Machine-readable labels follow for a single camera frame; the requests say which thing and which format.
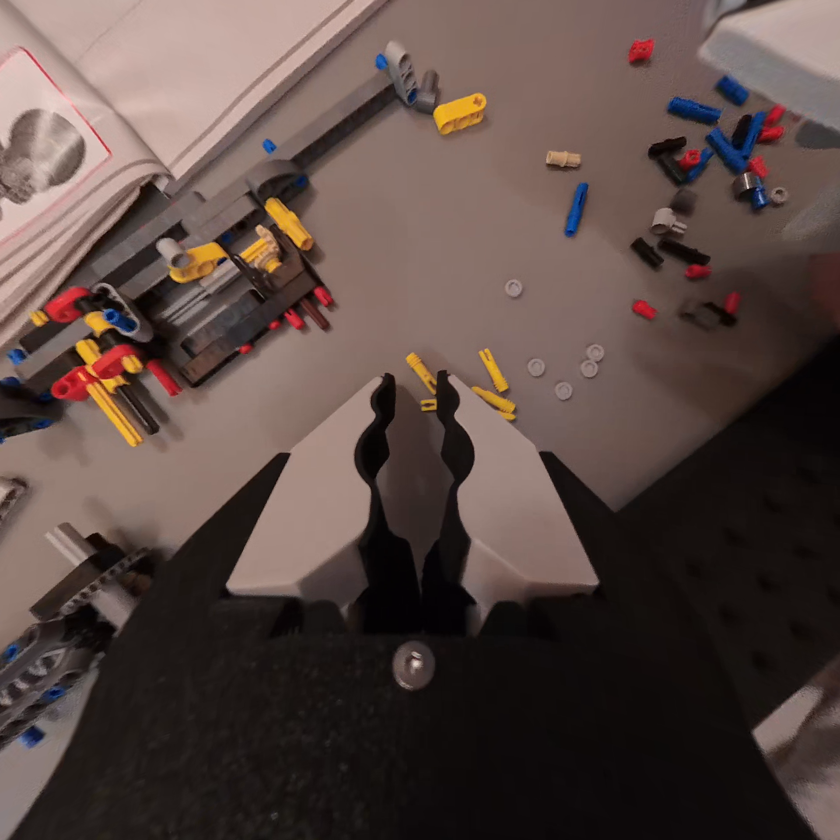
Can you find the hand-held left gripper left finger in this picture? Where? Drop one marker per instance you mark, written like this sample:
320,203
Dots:
302,525

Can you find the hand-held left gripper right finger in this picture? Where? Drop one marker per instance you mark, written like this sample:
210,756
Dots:
525,518

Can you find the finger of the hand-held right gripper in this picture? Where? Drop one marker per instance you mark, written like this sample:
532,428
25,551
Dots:
774,59

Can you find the pile of yellow lego pins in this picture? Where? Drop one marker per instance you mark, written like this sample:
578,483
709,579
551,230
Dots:
492,371

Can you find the cluster of grey lego rings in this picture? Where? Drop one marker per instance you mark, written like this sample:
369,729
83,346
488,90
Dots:
536,367

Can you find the pile of mixed lego pins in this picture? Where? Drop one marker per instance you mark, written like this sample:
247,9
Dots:
722,148

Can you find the red lego bush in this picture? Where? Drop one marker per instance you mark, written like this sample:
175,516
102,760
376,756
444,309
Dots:
641,50

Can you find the lego gear axle assembly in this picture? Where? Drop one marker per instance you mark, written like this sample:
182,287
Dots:
79,590

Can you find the grey black lego chassis assembly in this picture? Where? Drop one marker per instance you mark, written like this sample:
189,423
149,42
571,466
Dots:
216,308

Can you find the tan lego pin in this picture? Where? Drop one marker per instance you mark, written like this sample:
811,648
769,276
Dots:
563,158

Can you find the long blue lego pin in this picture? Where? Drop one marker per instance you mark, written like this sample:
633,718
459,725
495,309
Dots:
576,208

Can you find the light grey lego beam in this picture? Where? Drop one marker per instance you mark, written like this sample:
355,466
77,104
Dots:
10,499

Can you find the yellow lego connector block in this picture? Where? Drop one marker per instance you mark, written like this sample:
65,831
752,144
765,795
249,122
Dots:
460,113

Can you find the lego instruction booklet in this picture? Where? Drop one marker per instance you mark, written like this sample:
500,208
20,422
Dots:
98,65

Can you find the black perforated board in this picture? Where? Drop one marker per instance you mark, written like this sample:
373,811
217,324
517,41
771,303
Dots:
754,558

